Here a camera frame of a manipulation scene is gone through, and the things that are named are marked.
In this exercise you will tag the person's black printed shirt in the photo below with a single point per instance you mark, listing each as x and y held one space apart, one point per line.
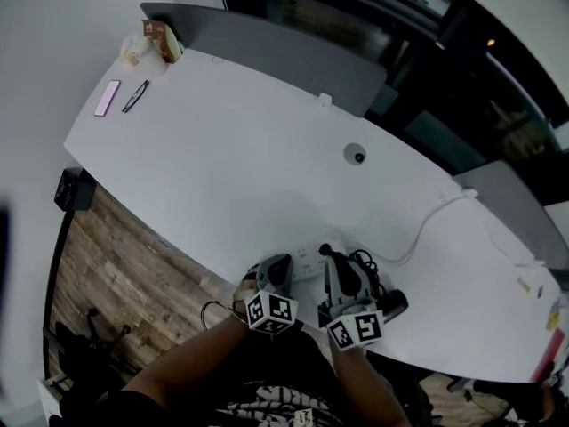
266 385

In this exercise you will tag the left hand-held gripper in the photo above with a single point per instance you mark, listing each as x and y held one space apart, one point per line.
271 311

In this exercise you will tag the dark glass window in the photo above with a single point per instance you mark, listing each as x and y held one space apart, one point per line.
400 29

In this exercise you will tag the white power strip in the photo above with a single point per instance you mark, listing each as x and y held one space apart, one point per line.
309 260

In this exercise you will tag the clear plastic bag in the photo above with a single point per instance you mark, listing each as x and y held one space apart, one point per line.
129 45

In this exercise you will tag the pink phone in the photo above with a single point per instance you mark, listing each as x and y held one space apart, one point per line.
107 98

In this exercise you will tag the black box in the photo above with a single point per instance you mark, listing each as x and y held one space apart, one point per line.
73 189

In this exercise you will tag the black office chair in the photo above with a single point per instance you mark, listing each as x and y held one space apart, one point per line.
413 398

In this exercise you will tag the black chair base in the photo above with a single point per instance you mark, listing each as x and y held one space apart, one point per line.
89 349

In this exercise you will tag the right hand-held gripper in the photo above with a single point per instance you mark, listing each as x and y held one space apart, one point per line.
360 329

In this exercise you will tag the white plastic bottle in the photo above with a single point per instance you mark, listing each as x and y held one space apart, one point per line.
149 56

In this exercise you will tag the orange jar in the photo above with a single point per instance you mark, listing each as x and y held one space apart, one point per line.
130 59

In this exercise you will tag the red folder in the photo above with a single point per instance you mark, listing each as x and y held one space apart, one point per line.
549 356

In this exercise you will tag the yellow tag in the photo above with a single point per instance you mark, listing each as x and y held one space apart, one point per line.
553 319

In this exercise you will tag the person's left hand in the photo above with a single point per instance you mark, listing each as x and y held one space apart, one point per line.
246 288

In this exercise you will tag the long grey desk partition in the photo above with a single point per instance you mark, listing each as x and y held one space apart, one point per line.
275 56

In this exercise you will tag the person's right forearm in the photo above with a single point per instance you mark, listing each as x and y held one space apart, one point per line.
369 385

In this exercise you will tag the small yellow item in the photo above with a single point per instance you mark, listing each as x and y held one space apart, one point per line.
523 284

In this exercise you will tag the brown cardboard box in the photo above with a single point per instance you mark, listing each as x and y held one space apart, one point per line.
164 42

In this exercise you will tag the person's left forearm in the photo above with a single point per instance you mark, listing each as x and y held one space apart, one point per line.
186 358

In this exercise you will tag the black round cable end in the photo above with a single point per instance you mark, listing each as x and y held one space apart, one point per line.
326 249

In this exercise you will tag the white roller blind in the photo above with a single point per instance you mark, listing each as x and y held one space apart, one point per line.
533 25

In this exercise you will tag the black glasses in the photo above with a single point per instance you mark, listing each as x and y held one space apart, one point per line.
135 97

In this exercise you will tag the short grey desk partition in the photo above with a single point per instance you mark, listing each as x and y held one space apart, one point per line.
515 207

